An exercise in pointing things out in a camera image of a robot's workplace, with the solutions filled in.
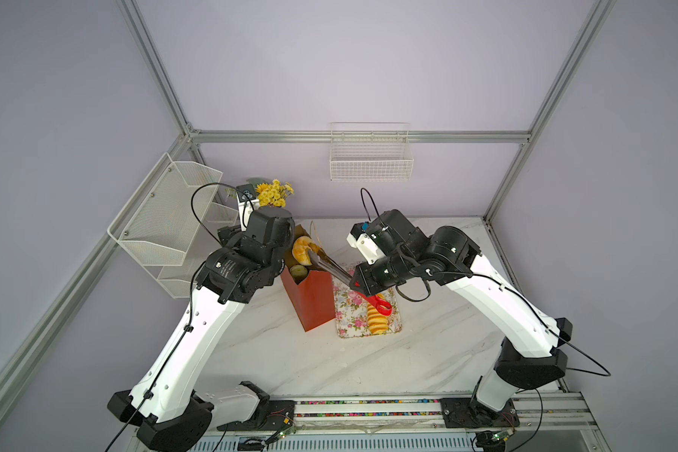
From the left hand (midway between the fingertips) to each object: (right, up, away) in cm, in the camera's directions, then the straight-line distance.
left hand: (252, 230), depth 64 cm
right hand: (+24, -14, -1) cm, 28 cm away
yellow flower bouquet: (-2, +13, +26) cm, 29 cm away
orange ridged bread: (+6, -13, +26) cm, 30 cm away
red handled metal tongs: (+15, -7, +6) cm, 18 cm away
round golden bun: (+10, -4, +10) cm, 14 cm away
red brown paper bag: (+12, -20, +17) cm, 29 cm away
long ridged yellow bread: (+32, -29, +25) cm, 49 cm away
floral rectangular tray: (+23, -26, +29) cm, 46 cm away
